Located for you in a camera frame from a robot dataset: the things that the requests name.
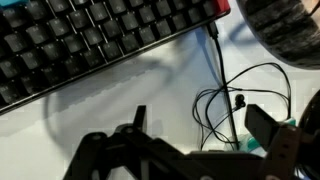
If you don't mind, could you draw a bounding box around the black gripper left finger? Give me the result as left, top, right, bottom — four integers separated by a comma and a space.
63, 104, 188, 180

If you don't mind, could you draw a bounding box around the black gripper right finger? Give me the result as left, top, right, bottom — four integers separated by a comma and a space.
244, 103, 303, 180

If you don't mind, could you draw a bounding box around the thin black earphone cord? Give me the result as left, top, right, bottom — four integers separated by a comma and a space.
192, 62, 293, 152

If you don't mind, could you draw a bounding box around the clear plastic bag green zip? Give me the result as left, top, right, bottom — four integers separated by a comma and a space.
238, 116, 298, 156

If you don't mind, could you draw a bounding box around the round wood slab with bark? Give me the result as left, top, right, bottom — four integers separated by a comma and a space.
235, 0, 320, 70

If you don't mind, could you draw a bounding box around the black keyboard with coloured keys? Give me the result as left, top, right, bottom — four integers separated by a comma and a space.
0, 0, 232, 116

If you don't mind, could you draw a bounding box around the black keyboard cable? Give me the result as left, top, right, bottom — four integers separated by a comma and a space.
207, 21, 241, 152

